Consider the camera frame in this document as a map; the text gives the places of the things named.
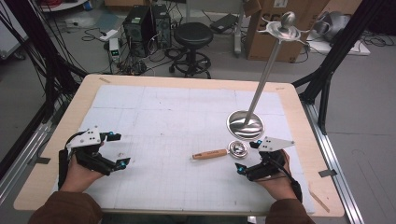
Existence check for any white desk leg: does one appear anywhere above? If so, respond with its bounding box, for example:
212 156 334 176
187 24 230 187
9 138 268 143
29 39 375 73
233 0 246 57

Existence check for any steel ladle with wooden handle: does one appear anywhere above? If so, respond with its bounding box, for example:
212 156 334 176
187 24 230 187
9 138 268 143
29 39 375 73
191 139 250 161

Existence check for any white flat board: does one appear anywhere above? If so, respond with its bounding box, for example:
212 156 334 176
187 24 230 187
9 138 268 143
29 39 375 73
306 34 372 56

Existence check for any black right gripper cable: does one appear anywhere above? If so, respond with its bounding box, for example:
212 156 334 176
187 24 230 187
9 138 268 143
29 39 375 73
264 153 304 203

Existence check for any white device with green display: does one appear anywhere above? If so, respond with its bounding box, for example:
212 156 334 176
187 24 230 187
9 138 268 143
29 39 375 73
108 37 120 63

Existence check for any thin wooden stick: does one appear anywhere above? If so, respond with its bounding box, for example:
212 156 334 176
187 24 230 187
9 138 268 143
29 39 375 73
307 189 331 214

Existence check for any slim black computer tower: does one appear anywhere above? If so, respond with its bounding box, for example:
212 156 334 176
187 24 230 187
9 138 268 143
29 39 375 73
151 3 173 49

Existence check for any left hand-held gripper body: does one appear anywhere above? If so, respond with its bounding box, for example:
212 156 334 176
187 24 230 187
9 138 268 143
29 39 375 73
65 126 117 175

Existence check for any white gridded table mat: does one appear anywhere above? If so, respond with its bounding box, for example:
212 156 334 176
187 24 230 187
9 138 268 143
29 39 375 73
50 84 316 216

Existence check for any black metal frame with cables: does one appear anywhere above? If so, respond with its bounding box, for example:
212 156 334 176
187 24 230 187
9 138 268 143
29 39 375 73
4 0 88 124

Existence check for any black metal frame stand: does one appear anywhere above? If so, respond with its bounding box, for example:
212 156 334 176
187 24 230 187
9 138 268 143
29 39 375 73
292 0 387 135

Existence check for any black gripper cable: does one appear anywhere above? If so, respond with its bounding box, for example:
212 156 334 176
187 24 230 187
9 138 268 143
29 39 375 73
264 153 304 203
57 132 87 190

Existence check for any steel utensil stand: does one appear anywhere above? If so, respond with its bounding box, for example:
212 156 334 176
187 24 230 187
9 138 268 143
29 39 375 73
226 11 312 141

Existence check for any white panel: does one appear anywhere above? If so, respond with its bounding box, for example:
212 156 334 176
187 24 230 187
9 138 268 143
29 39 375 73
0 8 29 60

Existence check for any white power strip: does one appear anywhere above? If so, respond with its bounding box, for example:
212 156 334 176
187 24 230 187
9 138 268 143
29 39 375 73
99 29 120 42

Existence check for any aluminium rail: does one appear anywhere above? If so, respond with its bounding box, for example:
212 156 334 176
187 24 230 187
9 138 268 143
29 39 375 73
300 101 365 224
0 102 68 204

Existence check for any white round table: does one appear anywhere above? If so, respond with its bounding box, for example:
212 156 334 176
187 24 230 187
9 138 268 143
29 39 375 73
40 0 88 13

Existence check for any grey bag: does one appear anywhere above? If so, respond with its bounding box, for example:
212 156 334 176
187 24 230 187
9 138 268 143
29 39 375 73
312 11 352 43

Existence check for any person's left hand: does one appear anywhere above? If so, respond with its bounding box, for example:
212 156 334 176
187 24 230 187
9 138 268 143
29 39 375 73
60 154 106 192

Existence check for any black flat laptop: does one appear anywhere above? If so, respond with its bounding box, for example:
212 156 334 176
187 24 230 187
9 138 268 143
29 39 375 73
209 13 239 34

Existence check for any person's right hand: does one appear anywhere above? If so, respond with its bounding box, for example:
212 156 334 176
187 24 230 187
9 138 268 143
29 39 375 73
255 149 297 201

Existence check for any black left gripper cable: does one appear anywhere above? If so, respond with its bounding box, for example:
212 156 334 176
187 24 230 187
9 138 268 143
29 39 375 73
57 132 87 190

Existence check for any large cardboard box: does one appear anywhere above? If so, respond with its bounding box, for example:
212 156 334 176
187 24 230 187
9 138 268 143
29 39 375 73
244 0 331 63

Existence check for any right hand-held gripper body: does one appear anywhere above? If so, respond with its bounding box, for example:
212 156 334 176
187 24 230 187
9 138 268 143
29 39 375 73
246 136 295 182

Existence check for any large black computer tower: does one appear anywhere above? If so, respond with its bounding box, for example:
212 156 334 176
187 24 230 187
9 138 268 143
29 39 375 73
122 5 157 59

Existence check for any black round stool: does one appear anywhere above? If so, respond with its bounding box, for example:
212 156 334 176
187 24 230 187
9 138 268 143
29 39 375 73
168 21 215 79

